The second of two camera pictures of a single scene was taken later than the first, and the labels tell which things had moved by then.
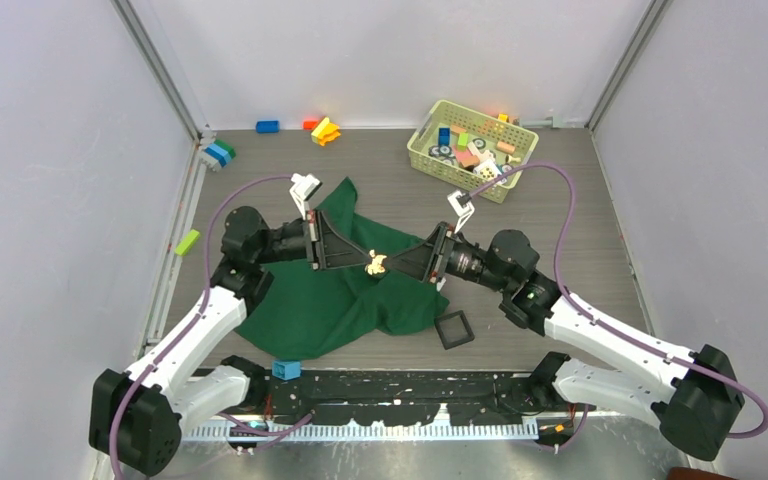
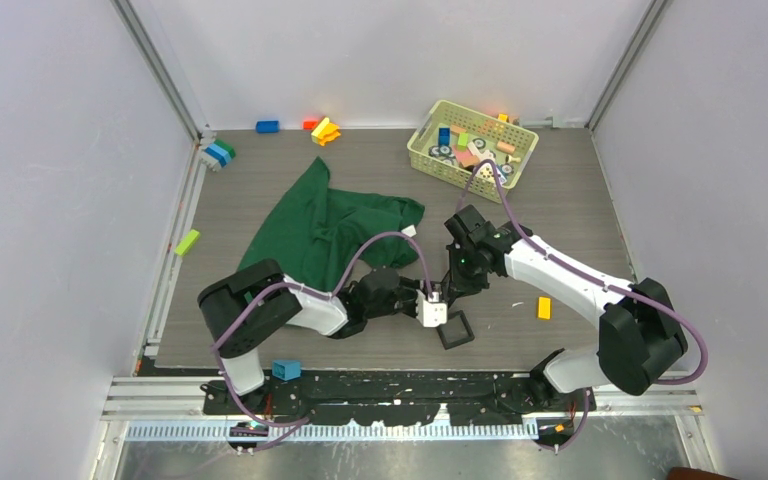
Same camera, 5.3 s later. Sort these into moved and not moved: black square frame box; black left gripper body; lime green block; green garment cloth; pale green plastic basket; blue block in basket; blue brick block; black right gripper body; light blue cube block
Moved: black right gripper body; green garment cloth; black left gripper body
Not moved: lime green block; pale green plastic basket; blue block in basket; blue brick block; light blue cube block; black square frame box
